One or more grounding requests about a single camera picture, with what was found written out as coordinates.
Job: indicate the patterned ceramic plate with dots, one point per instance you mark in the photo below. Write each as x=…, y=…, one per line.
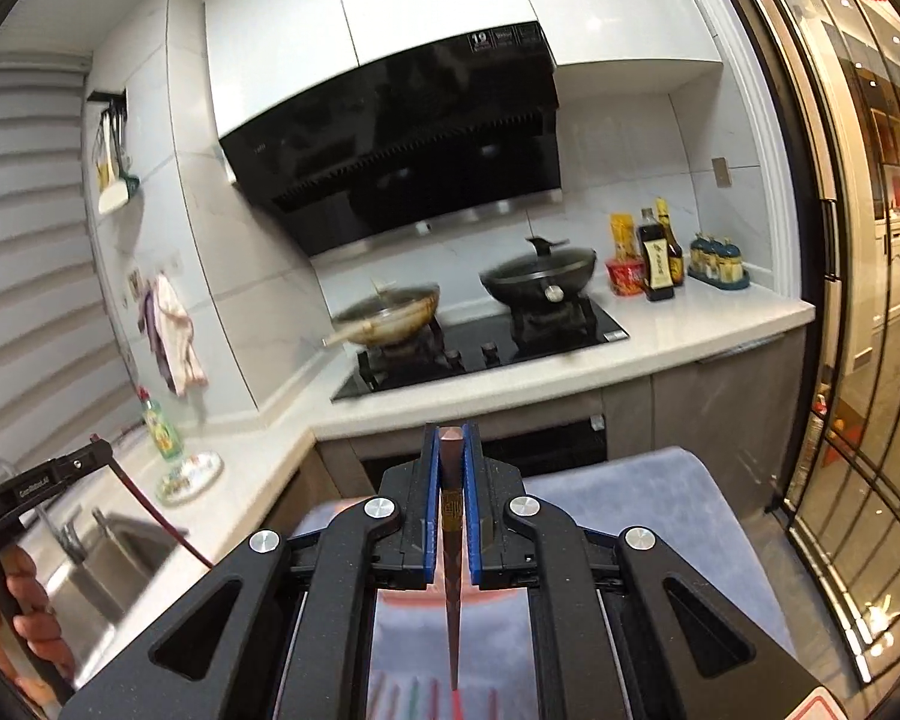
x=189, y=478

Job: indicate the green dish soap bottle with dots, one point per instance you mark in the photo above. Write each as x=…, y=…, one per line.
x=163, y=434

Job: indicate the glass grid sliding door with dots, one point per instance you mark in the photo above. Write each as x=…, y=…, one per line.
x=842, y=499

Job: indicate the window roller blind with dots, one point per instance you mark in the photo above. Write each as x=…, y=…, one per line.
x=62, y=377

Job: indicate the pink hanging cloth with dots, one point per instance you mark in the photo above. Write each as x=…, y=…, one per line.
x=175, y=330

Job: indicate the yellow snack packet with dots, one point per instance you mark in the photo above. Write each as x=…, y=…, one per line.
x=623, y=233

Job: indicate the hanging utensil rack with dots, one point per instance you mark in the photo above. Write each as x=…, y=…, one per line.
x=116, y=184

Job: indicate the green chopstick gold band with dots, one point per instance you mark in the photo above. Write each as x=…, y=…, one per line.
x=413, y=701

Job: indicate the bright red chopstick dark band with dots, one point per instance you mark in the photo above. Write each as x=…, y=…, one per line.
x=457, y=706

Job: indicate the red instant noodle cup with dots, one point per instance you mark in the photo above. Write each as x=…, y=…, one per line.
x=626, y=277

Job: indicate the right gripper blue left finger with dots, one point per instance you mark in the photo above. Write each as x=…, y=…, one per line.
x=428, y=484

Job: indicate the brown chopstick gold band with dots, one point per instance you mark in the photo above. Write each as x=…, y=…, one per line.
x=451, y=521

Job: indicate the black wok with lid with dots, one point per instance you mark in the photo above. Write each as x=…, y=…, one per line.
x=554, y=274

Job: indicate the red chopstick far left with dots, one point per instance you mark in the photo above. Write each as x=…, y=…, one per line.
x=376, y=688

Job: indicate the white upper cabinets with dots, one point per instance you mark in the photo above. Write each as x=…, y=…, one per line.
x=262, y=52

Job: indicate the black gas hob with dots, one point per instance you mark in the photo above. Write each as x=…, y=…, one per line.
x=443, y=350

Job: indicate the steel kitchen sink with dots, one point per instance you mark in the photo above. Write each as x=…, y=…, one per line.
x=92, y=598

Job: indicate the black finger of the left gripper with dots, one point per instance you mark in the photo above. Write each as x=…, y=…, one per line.
x=25, y=491

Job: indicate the black range hood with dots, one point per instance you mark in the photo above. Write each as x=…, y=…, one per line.
x=456, y=124

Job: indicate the dark soy sauce bottle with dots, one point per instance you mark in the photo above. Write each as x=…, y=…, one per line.
x=658, y=283

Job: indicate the dark maroon thin chopstick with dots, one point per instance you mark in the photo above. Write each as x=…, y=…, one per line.
x=147, y=504

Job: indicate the yellow-capped sauce bottle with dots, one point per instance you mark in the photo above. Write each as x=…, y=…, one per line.
x=676, y=261

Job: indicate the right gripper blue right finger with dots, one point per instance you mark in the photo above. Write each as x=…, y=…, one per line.
x=472, y=459

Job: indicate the purple hanging cloth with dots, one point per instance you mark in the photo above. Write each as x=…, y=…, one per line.
x=148, y=325

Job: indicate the grey-blue fleece table mat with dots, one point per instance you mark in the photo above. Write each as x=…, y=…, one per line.
x=588, y=608

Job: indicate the spice jar tray set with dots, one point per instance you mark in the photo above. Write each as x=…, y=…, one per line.
x=718, y=263

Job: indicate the crimson chopstick grey end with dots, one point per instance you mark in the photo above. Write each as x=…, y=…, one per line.
x=492, y=704

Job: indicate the chrome faucet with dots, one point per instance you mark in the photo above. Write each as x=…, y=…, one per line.
x=64, y=533

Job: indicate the person's left hand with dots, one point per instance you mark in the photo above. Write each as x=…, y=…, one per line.
x=37, y=625

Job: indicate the beige wok with glass lid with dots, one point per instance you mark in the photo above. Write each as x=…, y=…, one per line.
x=391, y=316

